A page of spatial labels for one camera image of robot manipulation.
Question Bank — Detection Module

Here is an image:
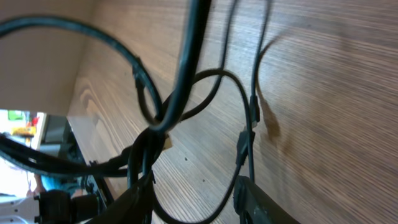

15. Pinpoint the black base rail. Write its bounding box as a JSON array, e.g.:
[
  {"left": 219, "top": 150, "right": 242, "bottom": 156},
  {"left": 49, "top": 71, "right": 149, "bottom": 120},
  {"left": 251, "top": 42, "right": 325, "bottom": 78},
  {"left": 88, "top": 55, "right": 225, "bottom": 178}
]
[{"left": 32, "top": 114, "right": 116, "bottom": 224}]

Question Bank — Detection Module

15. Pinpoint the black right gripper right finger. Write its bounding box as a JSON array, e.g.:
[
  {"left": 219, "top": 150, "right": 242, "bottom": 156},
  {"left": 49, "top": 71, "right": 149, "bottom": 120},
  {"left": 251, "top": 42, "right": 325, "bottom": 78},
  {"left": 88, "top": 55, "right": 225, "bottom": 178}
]
[{"left": 233, "top": 175, "right": 300, "bottom": 224}]

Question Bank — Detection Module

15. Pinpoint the thick black HDMI cable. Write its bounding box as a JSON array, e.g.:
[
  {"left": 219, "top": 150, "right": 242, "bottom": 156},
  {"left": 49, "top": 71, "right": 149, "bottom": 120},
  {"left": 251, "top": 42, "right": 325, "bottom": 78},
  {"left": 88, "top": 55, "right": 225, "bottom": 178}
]
[{"left": 0, "top": 0, "right": 212, "bottom": 190}]

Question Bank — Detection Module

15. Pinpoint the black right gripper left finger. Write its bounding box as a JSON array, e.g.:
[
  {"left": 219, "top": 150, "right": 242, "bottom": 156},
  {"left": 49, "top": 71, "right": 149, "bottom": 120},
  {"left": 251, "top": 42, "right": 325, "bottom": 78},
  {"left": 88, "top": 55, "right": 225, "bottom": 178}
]
[{"left": 88, "top": 171, "right": 154, "bottom": 224}]

